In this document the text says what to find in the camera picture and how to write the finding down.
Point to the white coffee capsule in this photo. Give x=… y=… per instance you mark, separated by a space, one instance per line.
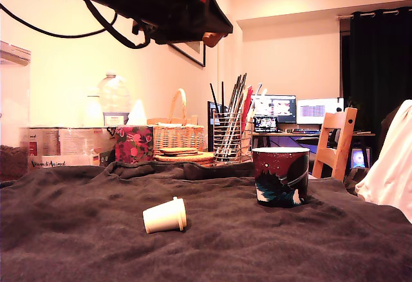
x=164 y=216

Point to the thin black stick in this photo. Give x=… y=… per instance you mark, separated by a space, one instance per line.
x=222 y=97
x=215 y=98

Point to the dark long chopstick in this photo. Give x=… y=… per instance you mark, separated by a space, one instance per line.
x=236 y=90
x=243 y=80

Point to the large clear water bottle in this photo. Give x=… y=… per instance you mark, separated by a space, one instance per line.
x=116 y=95

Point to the white paper tissue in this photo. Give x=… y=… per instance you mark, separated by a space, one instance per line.
x=137 y=114

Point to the cream wooden spatula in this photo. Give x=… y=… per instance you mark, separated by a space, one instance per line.
x=245 y=101

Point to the red kitchen utensil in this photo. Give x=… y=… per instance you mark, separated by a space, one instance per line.
x=250 y=97

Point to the black computer monitor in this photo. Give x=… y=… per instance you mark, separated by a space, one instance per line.
x=210 y=127

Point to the square cork coaster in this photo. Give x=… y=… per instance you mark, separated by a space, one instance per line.
x=177 y=149
x=180 y=154

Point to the white plastic bottle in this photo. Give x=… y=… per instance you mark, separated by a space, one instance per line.
x=93 y=111

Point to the floral tissue box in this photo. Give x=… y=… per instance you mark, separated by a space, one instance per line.
x=133 y=143

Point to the round cork trivet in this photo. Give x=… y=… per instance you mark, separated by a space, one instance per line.
x=206 y=164
x=206 y=157

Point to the small tablet screen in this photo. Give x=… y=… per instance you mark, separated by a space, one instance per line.
x=266 y=124

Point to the wooden desk with black legs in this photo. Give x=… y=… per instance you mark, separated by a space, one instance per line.
x=289 y=135

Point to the backlit keyboard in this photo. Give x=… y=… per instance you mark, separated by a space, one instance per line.
x=305 y=131

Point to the white pet food carton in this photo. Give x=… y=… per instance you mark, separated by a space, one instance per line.
x=80 y=161

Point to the wooden chair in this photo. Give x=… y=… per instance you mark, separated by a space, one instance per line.
x=338 y=121

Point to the dark red printed mug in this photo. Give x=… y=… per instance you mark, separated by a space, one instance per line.
x=280 y=179

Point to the dark curtain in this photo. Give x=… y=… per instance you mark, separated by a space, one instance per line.
x=380 y=69

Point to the white curtain rod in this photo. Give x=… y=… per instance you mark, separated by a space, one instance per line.
x=391 y=12

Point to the computer case with lit fan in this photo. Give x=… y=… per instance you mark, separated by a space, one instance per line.
x=359 y=159

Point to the dark grey knitted cloth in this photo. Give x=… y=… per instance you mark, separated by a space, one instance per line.
x=289 y=246

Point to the white cloth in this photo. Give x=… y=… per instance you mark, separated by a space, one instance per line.
x=392 y=166

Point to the black framed wall picture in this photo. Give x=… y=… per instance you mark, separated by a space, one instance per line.
x=193 y=51

